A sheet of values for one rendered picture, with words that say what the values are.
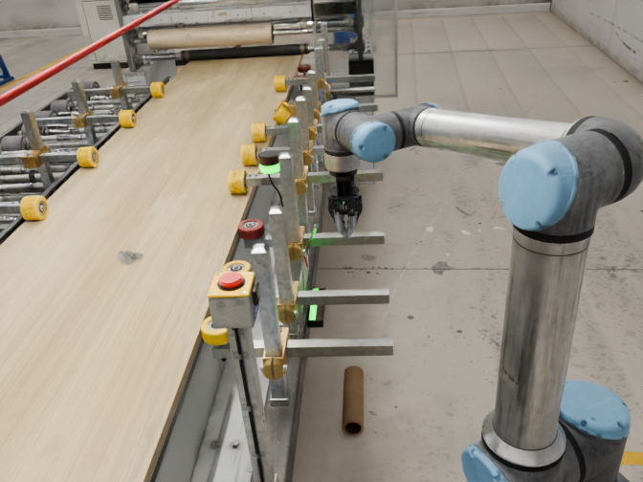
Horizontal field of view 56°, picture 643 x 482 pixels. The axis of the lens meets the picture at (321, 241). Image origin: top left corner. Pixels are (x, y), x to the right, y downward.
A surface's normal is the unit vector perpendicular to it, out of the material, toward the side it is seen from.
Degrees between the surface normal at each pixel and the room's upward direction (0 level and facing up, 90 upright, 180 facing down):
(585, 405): 5
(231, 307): 90
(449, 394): 0
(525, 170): 83
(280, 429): 0
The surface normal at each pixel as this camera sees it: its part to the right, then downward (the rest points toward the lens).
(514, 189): -0.89, 0.16
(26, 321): -0.07, -0.87
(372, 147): 0.36, 0.44
